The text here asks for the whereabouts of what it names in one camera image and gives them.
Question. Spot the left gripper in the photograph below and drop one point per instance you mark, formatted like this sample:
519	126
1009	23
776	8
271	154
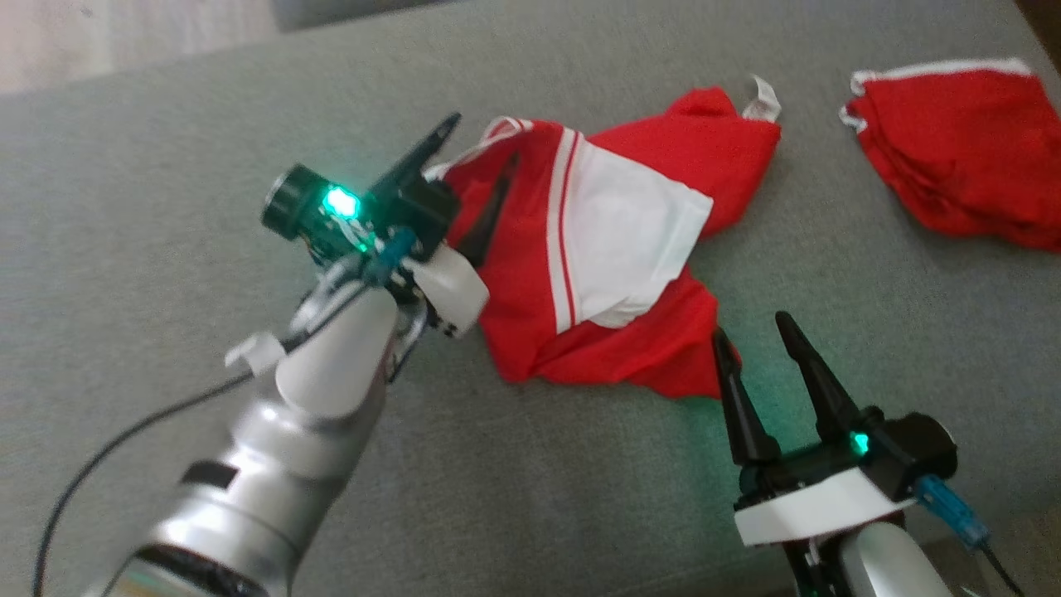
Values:
448	286

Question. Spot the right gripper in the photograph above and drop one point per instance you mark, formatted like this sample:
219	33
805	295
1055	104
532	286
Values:
812	506

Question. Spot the red and white jersey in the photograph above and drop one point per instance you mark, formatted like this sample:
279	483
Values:
630	207

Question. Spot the red shorts with white panel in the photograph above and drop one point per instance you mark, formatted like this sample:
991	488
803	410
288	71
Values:
970	149

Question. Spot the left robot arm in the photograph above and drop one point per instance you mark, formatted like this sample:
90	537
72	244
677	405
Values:
273	464

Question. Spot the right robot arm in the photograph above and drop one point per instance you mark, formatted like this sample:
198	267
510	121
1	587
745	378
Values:
879	564

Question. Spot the grey fabric sofa seat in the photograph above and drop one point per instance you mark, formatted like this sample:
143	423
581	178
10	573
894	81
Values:
530	481

